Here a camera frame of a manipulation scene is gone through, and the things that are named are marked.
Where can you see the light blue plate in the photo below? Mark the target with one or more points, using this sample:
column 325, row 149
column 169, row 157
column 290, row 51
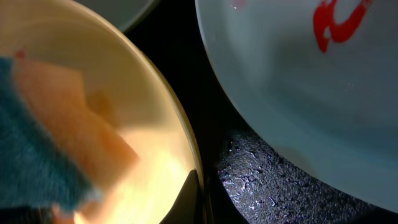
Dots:
column 317, row 80
column 123, row 14

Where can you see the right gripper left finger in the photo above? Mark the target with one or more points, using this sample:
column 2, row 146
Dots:
column 188, row 207

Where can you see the yellow plate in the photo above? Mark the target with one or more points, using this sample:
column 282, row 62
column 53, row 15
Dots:
column 125, row 89

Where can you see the black round serving tray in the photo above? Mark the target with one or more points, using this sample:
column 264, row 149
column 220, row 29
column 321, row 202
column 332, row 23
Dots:
column 263, row 186

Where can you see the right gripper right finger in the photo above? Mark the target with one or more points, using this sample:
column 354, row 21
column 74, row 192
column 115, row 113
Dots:
column 220, row 208

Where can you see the green yellow sponge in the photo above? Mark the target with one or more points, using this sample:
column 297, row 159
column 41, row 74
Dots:
column 55, row 151

